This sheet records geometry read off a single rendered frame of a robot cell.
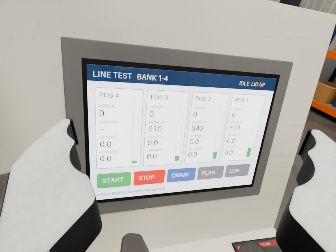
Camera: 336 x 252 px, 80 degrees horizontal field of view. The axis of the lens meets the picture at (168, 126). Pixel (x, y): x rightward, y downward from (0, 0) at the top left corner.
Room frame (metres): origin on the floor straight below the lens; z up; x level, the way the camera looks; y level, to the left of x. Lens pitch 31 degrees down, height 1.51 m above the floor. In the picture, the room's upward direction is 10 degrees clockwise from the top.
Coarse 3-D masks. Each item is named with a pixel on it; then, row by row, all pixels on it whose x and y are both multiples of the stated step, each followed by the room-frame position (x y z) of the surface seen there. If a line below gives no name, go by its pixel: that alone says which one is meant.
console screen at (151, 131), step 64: (64, 64) 0.32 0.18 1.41; (128, 64) 0.35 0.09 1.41; (192, 64) 0.40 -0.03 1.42; (256, 64) 0.45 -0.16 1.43; (128, 128) 0.33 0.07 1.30; (192, 128) 0.37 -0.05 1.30; (256, 128) 0.43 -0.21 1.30; (128, 192) 0.30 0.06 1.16; (192, 192) 0.34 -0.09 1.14; (256, 192) 0.40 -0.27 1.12
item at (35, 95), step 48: (0, 0) 0.31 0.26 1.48; (48, 0) 0.34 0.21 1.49; (96, 0) 0.36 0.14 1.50; (144, 0) 0.39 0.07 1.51; (192, 0) 0.42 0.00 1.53; (240, 0) 0.46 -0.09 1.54; (0, 48) 0.30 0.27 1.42; (48, 48) 0.32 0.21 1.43; (192, 48) 0.41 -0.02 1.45; (240, 48) 0.44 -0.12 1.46; (288, 48) 0.49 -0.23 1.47; (0, 96) 0.28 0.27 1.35; (48, 96) 0.30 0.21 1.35; (288, 96) 0.47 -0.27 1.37; (0, 144) 0.26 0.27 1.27; (288, 144) 0.46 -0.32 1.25; (96, 240) 0.25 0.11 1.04; (144, 240) 0.28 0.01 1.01; (192, 240) 0.32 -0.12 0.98
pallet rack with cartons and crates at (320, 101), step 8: (328, 56) 4.40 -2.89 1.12; (328, 80) 4.92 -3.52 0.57; (320, 88) 4.38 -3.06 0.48; (328, 88) 4.24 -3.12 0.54; (320, 96) 4.30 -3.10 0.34; (328, 96) 4.17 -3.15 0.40; (312, 104) 4.23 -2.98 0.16; (320, 104) 4.13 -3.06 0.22; (328, 104) 4.16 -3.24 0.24; (328, 112) 3.92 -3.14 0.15
